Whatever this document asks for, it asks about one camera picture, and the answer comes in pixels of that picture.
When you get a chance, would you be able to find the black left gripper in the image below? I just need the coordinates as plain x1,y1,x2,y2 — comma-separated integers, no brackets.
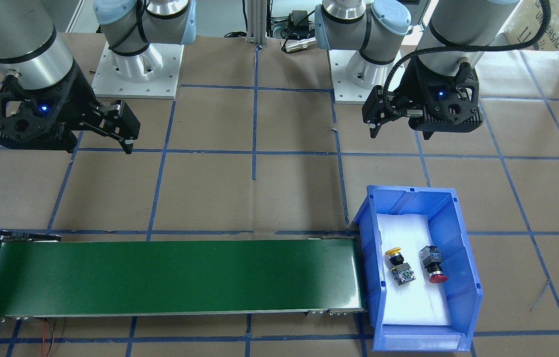
362,57,484,140

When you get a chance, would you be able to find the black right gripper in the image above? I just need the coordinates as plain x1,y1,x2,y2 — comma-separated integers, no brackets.
0,63,140,155

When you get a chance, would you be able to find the red push button switch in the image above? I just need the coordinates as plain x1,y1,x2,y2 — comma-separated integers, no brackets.
419,245,448,283

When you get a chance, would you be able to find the yellow push button switch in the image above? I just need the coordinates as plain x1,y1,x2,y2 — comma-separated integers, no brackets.
384,247,416,286

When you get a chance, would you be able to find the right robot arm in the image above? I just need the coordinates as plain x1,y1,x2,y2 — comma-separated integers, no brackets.
0,0,197,154

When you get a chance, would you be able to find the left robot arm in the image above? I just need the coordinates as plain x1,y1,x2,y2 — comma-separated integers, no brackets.
314,0,517,140

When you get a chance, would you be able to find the silver cylindrical connector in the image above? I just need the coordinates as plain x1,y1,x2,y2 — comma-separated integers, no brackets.
282,38,317,54

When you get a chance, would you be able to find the black power adapter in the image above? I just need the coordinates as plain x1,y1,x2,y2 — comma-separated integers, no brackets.
288,10,309,32

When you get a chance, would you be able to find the green conveyor belt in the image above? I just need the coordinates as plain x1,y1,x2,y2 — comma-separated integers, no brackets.
0,238,367,318

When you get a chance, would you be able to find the white foam pad bin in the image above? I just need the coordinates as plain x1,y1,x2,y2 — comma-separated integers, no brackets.
376,213,451,326

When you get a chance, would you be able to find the cardboard box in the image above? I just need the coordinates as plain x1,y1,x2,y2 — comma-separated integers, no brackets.
503,0,559,51

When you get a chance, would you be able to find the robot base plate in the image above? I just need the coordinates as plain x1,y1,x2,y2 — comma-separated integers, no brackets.
92,44,185,100
328,49,419,105

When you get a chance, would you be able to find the aluminium frame post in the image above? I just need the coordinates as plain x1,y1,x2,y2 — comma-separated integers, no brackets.
244,0,270,47

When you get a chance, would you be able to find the red black conveyor wire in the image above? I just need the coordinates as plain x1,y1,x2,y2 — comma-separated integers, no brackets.
43,318,55,357

